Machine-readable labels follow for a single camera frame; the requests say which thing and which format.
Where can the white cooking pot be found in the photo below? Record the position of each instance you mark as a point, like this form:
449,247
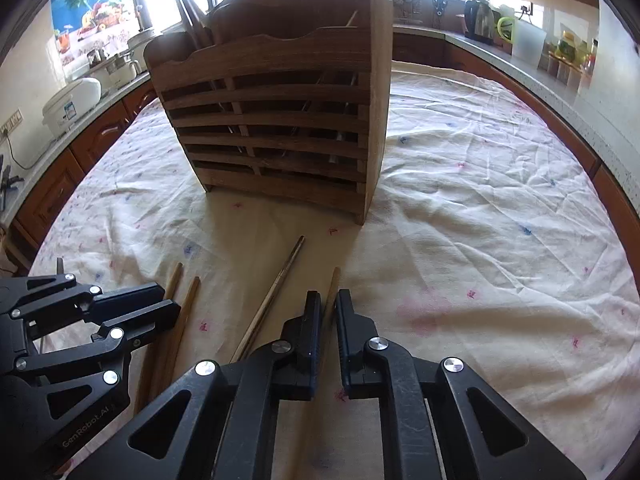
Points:
136,46

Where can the small white blender appliance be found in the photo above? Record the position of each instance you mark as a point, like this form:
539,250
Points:
115,72

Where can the dark metal-tipped chopstick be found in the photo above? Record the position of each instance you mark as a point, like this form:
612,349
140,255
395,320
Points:
247,340

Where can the black electric kettle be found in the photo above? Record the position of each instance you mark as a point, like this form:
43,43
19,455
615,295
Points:
480,19

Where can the brown lower kitchen cabinets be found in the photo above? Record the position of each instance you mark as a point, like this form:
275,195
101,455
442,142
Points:
563,105

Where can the tropical fruit poster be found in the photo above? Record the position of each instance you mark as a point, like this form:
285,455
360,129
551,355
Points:
81,26

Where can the white plastic jug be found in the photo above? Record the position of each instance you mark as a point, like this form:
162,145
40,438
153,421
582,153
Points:
527,40

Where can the light wooden chopstick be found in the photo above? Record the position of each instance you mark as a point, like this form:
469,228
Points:
353,19

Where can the white floral tablecloth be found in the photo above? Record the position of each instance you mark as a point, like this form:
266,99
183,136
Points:
485,240

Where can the white rice cooker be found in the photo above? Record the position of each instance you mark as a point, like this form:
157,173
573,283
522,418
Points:
70,104

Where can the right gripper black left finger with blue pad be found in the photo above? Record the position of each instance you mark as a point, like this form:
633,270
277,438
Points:
217,421

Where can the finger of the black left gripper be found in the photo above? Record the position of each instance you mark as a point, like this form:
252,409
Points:
136,329
109,305

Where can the wooden utensil holder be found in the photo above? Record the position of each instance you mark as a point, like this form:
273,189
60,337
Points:
289,102

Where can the spice jar rack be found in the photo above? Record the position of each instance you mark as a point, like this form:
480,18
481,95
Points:
571,61

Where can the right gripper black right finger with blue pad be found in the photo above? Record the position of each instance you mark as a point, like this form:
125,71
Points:
439,420

